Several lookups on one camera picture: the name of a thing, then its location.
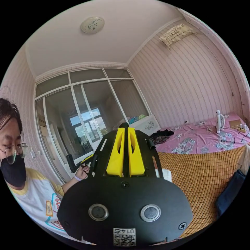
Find black pants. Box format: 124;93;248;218
215;169;247;217

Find flat brown carton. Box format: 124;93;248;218
228;119;241;129

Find white cupboard with flower print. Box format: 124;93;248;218
128;114;161;136

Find black cable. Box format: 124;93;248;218
224;126;250;145

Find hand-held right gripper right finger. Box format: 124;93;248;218
127;127;145;178

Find beige cloth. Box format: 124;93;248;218
236;144;250;177

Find round ceiling lamp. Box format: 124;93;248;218
81;16;105;34

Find white folded cloth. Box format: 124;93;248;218
155;168;172;183

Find person's left hand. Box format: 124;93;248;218
75;163;90;181

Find white table fan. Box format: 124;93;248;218
215;109;226;134

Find bed with woven mat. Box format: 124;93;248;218
152;113;250;239

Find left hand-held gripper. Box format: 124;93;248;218
75;154;94;171

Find person's left forearm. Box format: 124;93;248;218
61;175;82;196

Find person's body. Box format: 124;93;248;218
0;97;82;240

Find pile of clothes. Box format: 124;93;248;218
150;129;174;145

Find cloth-covered air conditioner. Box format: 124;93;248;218
159;23;194;47

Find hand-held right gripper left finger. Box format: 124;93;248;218
106;128;126;178

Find large glass sliding window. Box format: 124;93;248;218
34;67;153;185

